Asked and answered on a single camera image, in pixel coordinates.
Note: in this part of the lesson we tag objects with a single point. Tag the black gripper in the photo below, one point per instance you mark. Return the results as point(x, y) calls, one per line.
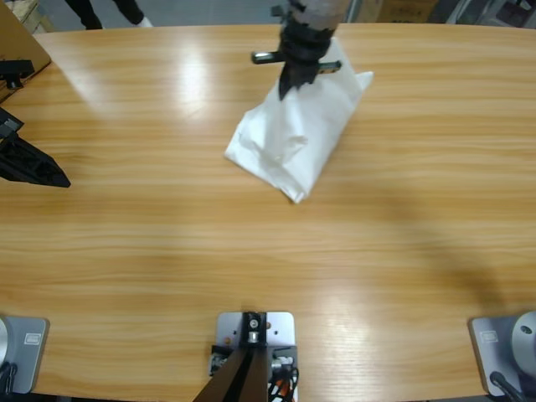
point(305, 50)
point(8, 123)

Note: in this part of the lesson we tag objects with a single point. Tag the white t-shirt with small print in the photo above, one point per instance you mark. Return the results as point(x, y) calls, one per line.
point(293, 138)

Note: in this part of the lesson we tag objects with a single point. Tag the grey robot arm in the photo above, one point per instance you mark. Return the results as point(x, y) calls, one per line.
point(21, 42)
point(318, 10)

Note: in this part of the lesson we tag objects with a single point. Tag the brown cardboard box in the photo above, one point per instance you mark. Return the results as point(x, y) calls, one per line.
point(368, 8)

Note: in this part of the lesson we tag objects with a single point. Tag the wooden crate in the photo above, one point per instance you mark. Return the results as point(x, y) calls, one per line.
point(37, 17)

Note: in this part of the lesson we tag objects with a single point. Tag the bystander in dark trousers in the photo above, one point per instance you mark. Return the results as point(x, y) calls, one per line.
point(88, 12)

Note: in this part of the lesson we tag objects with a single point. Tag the dark machinery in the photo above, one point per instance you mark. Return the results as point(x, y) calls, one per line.
point(481, 10)

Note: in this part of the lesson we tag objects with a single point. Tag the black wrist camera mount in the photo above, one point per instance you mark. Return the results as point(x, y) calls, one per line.
point(278, 10)
point(14, 71)

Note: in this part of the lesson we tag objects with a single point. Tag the grey base plate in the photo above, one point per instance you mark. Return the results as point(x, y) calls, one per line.
point(25, 352)
point(502, 347)

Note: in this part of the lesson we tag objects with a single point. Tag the white mount block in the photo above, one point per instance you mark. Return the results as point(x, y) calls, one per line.
point(281, 331)

